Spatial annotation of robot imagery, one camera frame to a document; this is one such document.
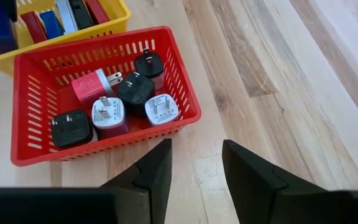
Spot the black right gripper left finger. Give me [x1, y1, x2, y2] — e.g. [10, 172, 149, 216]
[99, 138, 173, 224]

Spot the black wall charger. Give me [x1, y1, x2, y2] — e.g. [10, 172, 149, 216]
[134, 48, 165, 91]
[50, 109, 98, 149]
[116, 71, 156, 108]

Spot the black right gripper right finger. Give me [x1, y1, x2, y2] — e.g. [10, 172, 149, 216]
[222, 139, 328, 224]

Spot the yellow plastic basket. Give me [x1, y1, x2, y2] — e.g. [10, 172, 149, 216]
[0, 0, 132, 77]

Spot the bright blue digital clock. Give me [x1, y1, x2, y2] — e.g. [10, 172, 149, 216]
[39, 11, 65, 40]

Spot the black digital clock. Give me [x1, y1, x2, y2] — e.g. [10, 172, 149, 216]
[68, 0, 95, 30]

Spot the red plastic basket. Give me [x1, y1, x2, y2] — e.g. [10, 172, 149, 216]
[10, 26, 203, 167]

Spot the dark blue digital clock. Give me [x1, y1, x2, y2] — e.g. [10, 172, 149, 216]
[0, 18, 19, 54]

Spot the purple white wall charger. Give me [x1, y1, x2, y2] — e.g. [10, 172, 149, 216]
[91, 96, 130, 140]

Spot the pink white wall charger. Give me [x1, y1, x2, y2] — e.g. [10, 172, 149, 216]
[71, 68, 124, 106]

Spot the white digital clock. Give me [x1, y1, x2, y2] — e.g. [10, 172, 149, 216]
[54, 0, 79, 34]

